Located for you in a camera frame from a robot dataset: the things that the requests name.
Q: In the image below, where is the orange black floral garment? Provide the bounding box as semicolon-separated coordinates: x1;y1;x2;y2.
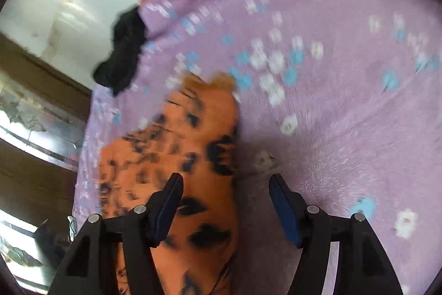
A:
99;73;239;294

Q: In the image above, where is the wooden glass panel door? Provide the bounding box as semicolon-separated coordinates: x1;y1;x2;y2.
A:
1;35;91;294

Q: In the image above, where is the purple floral bed sheet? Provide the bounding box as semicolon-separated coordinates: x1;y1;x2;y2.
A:
70;0;441;294

